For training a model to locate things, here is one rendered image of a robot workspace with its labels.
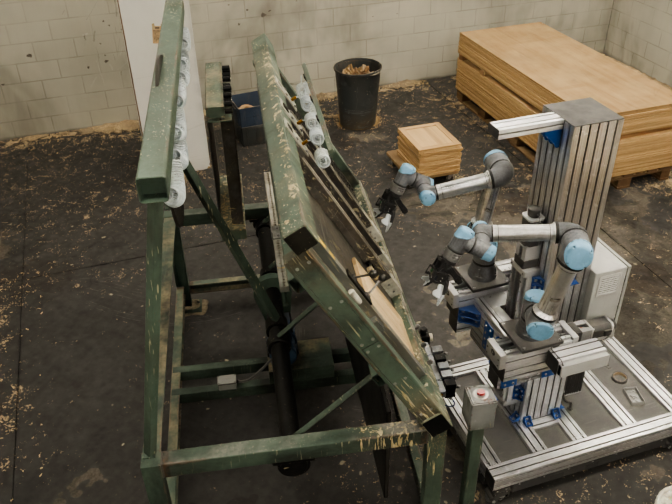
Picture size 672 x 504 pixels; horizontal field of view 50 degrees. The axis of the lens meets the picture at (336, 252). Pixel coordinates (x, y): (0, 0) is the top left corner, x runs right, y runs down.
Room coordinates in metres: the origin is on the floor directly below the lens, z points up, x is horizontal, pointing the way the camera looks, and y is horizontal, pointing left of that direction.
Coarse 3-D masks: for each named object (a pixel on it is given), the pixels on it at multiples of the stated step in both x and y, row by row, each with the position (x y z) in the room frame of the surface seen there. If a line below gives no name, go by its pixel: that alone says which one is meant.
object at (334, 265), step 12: (324, 252) 2.43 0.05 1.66; (336, 264) 2.44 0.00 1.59; (336, 276) 2.44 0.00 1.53; (348, 288) 2.45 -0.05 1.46; (372, 312) 2.46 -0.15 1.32; (384, 324) 2.47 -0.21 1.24; (396, 336) 2.49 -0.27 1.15; (396, 348) 2.48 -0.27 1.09; (408, 360) 2.48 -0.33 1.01; (420, 372) 2.49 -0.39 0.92
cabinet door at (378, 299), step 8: (360, 272) 2.79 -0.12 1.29; (360, 280) 2.71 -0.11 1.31; (368, 280) 2.84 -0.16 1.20; (368, 288) 2.73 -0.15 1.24; (376, 288) 2.87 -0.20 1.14; (376, 296) 2.77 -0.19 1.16; (384, 296) 2.91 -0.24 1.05; (376, 304) 2.66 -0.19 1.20; (384, 304) 2.81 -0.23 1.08; (384, 312) 2.70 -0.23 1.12; (392, 312) 2.84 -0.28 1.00; (392, 320) 2.73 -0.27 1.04; (400, 320) 2.87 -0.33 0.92; (392, 328) 2.63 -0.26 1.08; (400, 328) 2.77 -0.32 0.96; (400, 336) 2.66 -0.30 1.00; (408, 344) 2.68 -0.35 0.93
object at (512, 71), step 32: (480, 32) 7.94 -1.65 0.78; (512, 32) 7.91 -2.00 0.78; (544, 32) 7.89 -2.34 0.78; (480, 64) 7.46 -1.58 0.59; (512, 64) 6.93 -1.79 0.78; (544, 64) 6.91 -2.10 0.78; (576, 64) 6.89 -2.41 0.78; (608, 64) 6.87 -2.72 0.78; (480, 96) 7.38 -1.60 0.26; (512, 96) 6.80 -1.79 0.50; (544, 96) 6.30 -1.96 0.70; (576, 96) 6.10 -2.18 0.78; (608, 96) 6.08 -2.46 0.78; (640, 96) 6.06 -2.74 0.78; (640, 128) 5.80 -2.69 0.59; (640, 160) 5.82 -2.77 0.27
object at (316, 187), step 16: (288, 128) 3.02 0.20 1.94; (320, 128) 3.08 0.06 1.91; (304, 144) 3.07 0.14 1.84; (304, 160) 3.06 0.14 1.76; (304, 176) 3.04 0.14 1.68; (320, 192) 3.05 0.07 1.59; (336, 208) 3.06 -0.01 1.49; (336, 224) 3.06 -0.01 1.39; (352, 224) 3.09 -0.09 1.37; (352, 240) 3.07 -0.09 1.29; (368, 256) 3.09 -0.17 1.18; (384, 272) 3.10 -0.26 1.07; (384, 288) 3.10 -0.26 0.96; (400, 288) 3.13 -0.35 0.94
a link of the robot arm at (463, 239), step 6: (462, 228) 2.55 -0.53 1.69; (468, 228) 2.57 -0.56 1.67; (456, 234) 2.54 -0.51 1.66; (462, 234) 2.53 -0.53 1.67; (468, 234) 2.52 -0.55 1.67; (474, 234) 2.54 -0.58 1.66; (456, 240) 2.53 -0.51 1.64; (462, 240) 2.52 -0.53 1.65; (468, 240) 2.52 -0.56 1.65; (474, 240) 2.53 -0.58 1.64; (450, 246) 2.53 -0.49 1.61; (456, 246) 2.52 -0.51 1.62; (462, 246) 2.51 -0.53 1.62; (468, 246) 2.51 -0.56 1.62; (456, 252) 2.51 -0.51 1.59; (462, 252) 2.52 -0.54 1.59
